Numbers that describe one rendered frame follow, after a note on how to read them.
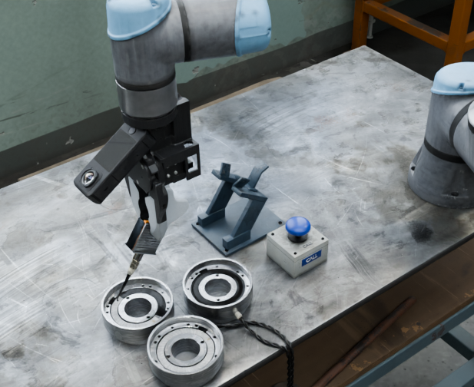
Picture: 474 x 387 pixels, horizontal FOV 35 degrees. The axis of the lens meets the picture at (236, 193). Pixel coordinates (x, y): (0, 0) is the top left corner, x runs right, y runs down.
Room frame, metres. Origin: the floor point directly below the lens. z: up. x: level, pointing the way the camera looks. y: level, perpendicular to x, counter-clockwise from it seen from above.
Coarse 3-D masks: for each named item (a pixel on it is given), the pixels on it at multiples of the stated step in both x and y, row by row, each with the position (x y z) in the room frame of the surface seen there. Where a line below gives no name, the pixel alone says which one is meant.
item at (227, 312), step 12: (204, 264) 0.84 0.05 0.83; (216, 264) 0.85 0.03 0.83; (228, 264) 0.84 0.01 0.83; (240, 264) 0.83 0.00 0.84; (192, 276) 0.82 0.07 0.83; (216, 276) 0.82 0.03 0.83; (228, 276) 0.82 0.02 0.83; (204, 288) 0.80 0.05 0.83; (216, 288) 0.82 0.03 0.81; (228, 288) 0.81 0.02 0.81; (252, 288) 0.79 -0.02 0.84; (192, 300) 0.76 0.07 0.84; (216, 300) 0.77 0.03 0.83; (240, 300) 0.76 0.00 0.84; (192, 312) 0.76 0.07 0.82; (204, 312) 0.75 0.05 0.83; (216, 312) 0.75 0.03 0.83; (228, 312) 0.75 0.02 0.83; (240, 312) 0.76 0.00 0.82
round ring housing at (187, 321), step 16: (176, 320) 0.73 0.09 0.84; (192, 320) 0.73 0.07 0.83; (208, 320) 0.72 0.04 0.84; (160, 336) 0.71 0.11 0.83; (176, 336) 0.70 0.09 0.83; (192, 336) 0.70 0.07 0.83; (176, 352) 0.69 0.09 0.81; (160, 368) 0.64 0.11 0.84; (208, 368) 0.64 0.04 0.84; (176, 384) 0.63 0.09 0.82; (192, 384) 0.63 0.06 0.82
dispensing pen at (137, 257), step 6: (138, 222) 0.81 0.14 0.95; (138, 228) 0.81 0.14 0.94; (132, 234) 0.81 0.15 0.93; (138, 234) 0.80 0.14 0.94; (132, 240) 0.80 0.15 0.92; (132, 246) 0.79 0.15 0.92; (132, 258) 0.80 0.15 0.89; (138, 258) 0.79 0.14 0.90; (132, 264) 0.79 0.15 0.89; (138, 264) 0.79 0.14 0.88; (132, 270) 0.79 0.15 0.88; (126, 276) 0.79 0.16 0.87; (126, 282) 0.78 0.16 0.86; (120, 294) 0.78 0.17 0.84
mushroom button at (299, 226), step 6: (288, 222) 0.89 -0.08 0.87; (294, 222) 0.89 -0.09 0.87; (300, 222) 0.89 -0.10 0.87; (306, 222) 0.89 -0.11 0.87; (288, 228) 0.88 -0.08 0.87; (294, 228) 0.88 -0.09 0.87; (300, 228) 0.88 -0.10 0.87; (306, 228) 0.88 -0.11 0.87; (294, 234) 0.87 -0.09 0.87; (300, 234) 0.87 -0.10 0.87
